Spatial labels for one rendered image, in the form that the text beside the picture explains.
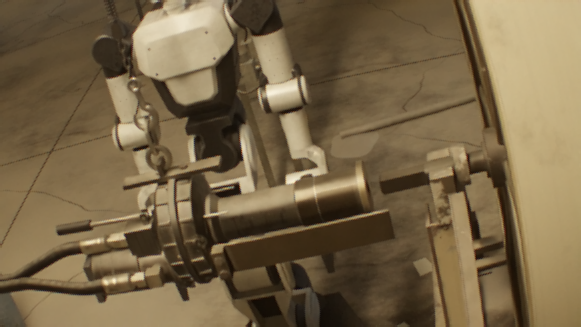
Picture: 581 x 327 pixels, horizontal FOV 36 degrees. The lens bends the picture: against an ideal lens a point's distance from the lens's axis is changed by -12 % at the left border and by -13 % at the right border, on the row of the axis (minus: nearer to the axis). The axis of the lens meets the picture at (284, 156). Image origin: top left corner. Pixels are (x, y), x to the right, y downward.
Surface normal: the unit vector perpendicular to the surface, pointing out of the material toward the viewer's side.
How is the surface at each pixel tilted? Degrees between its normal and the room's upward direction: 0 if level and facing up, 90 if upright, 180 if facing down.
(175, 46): 90
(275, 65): 90
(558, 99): 58
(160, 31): 45
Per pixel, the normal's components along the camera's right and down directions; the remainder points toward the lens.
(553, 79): -0.21, -0.14
